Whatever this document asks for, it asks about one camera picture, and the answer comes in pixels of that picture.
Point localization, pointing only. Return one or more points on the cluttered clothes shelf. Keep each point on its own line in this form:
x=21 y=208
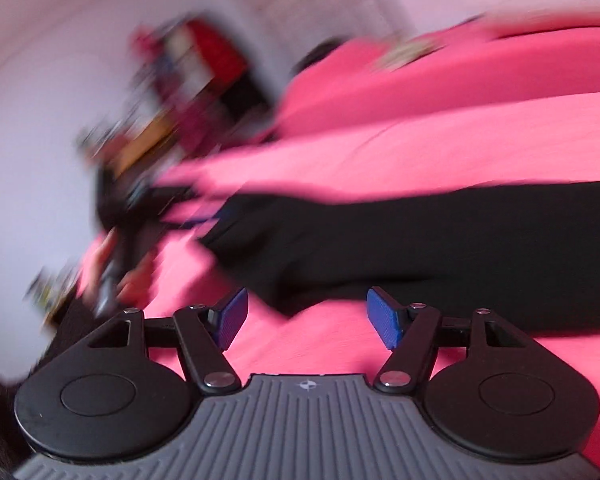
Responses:
x=195 y=94

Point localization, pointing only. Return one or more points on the far pink bed cover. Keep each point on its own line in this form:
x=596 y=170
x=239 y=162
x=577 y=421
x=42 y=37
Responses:
x=350 y=88

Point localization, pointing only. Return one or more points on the pink bed cover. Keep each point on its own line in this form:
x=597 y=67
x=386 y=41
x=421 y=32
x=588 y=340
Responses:
x=546 y=140
x=350 y=88

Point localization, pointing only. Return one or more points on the near pink bed cover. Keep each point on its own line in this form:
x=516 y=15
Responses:
x=546 y=140

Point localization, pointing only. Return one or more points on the black pants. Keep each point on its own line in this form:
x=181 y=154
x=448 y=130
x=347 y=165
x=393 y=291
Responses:
x=530 y=252

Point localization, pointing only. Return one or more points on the dark garment on far bed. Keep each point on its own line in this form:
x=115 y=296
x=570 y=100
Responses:
x=318 y=53

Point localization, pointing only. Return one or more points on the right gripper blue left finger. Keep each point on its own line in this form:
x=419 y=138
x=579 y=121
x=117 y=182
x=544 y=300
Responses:
x=204 y=334

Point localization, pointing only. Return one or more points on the olive green cloth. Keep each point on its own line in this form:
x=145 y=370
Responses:
x=405 y=53

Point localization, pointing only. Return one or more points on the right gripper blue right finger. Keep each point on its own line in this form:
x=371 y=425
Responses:
x=410 y=334

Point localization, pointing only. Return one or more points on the person's left hand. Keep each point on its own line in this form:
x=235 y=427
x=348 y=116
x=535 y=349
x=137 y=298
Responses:
x=133 y=288

